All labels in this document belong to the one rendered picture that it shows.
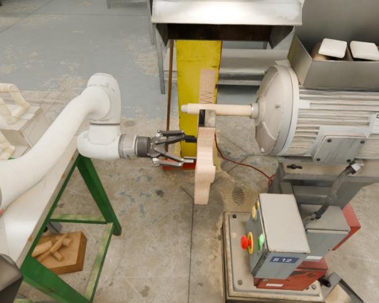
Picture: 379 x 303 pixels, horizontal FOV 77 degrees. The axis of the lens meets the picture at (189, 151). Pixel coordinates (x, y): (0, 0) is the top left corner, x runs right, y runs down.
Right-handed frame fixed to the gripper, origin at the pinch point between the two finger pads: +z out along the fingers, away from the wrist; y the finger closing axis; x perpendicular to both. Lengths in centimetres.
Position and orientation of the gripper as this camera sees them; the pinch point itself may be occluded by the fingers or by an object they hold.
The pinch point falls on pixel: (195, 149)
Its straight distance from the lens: 83.7
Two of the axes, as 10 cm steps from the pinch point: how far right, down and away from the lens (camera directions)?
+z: 10.0, 0.5, -0.3
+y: -0.5, 9.1, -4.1
